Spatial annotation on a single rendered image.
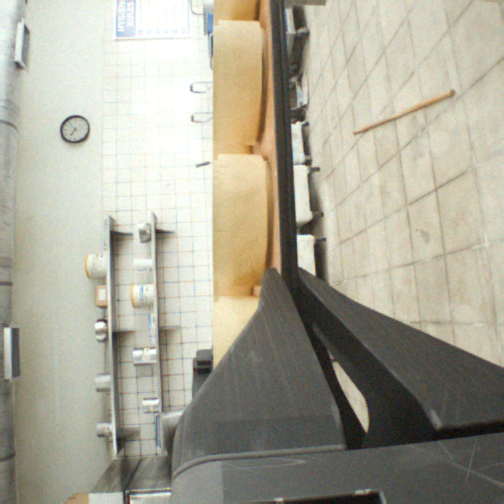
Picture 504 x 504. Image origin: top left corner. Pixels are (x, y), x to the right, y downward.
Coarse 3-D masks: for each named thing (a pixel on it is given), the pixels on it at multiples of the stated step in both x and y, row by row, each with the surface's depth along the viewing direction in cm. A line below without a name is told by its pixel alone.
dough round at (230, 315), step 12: (228, 300) 14; (240, 300) 14; (252, 300) 14; (216, 312) 14; (228, 312) 14; (240, 312) 14; (252, 312) 14; (216, 324) 13; (228, 324) 13; (240, 324) 13; (216, 336) 13; (228, 336) 13; (216, 348) 13; (228, 348) 13; (216, 360) 13
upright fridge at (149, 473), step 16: (112, 464) 365; (128, 464) 364; (144, 464) 363; (160, 464) 362; (112, 480) 327; (128, 480) 326; (144, 480) 326; (160, 480) 325; (96, 496) 301; (112, 496) 302; (128, 496) 298; (144, 496) 300; (160, 496) 301
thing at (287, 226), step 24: (288, 72) 12; (288, 96) 12; (288, 120) 12; (288, 144) 12; (288, 168) 12; (288, 192) 12; (288, 216) 11; (288, 240) 11; (288, 264) 11; (288, 288) 11
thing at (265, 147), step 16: (272, 96) 14; (272, 112) 14; (272, 128) 14; (256, 144) 19; (272, 144) 14; (272, 160) 14; (272, 176) 14; (272, 192) 14; (272, 256) 14; (256, 288) 19
